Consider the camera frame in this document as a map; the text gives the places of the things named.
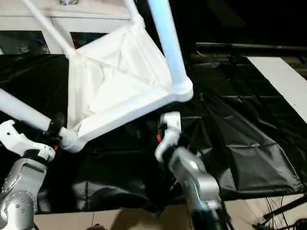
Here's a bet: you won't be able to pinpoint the white plastic table leg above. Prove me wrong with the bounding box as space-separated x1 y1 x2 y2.
22 0 75 58
146 0 190 91
123 0 146 28
0 88 54 132

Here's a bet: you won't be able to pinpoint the black work mat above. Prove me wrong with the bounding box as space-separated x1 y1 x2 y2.
0 51 307 214

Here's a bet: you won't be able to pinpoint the white glass door cabinet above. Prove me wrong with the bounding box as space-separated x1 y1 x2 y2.
0 0 135 55

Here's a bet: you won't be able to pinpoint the long black rod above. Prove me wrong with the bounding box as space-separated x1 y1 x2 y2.
195 42 307 52

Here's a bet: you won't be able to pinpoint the flat white board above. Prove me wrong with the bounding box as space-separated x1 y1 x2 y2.
247 57 307 120

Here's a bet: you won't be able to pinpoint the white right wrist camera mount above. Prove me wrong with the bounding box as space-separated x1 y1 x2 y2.
154 111 182 164

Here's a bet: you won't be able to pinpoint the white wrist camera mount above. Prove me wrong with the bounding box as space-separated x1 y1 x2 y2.
154 111 182 164
0 119 56 164

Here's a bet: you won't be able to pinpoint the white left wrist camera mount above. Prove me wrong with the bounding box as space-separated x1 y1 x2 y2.
0 119 56 164

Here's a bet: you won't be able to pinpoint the black tangled wires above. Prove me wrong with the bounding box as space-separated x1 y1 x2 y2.
251 191 307 230

